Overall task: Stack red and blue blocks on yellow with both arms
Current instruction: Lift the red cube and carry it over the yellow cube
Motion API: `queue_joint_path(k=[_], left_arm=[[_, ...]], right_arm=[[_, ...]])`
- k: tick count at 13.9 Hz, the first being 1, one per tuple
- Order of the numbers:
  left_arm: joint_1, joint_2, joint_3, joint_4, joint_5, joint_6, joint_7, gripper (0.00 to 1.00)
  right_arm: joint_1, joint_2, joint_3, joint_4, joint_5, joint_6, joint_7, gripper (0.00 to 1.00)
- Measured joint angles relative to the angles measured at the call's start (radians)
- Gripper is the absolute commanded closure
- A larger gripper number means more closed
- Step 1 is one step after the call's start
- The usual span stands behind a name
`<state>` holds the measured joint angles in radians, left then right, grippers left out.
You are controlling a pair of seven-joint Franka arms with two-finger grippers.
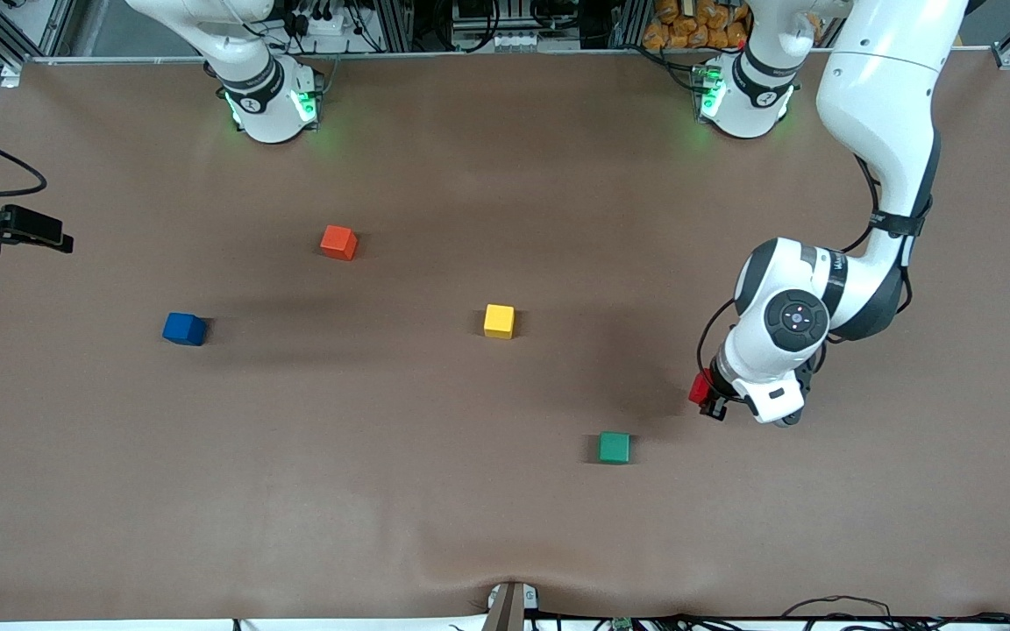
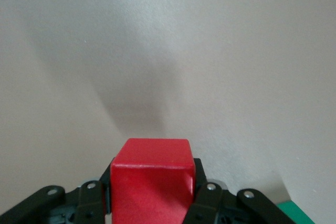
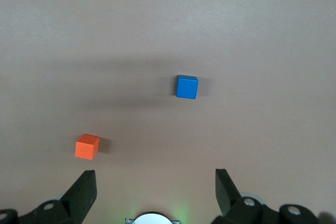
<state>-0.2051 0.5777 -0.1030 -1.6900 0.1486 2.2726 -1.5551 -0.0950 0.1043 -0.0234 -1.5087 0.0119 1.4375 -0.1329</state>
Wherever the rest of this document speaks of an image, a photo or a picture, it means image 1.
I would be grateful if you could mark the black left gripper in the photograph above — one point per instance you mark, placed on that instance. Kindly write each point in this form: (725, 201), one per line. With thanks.
(719, 377)

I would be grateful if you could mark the red cube block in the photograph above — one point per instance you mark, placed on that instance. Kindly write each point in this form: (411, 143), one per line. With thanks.
(700, 388)

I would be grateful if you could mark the blue cube block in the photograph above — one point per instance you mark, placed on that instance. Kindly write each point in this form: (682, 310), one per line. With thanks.
(182, 329)

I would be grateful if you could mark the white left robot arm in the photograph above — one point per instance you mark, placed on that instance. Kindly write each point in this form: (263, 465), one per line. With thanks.
(873, 79)

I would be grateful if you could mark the green cube block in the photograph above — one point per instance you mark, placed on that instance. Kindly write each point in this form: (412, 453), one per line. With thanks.
(615, 448)

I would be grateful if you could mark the yellow cube block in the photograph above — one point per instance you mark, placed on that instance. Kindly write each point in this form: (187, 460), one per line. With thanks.
(499, 321)

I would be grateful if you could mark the brown table mat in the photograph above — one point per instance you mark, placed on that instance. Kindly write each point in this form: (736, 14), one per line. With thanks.
(505, 508)

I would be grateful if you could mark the orange cube block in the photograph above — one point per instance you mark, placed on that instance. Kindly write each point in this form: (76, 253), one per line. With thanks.
(338, 243)

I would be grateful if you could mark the white power strip black plugs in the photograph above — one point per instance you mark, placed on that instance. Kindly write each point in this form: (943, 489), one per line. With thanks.
(330, 31)

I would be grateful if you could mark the bag of orange rolls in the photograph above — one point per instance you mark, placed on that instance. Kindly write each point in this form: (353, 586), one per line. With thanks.
(689, 26)

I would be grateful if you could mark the small white terminal strip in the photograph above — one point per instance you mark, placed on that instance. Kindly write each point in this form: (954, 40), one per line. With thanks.
(515, 41)

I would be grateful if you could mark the aluminium table edge rail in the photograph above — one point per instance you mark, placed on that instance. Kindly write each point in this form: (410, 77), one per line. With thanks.
(558, 53)

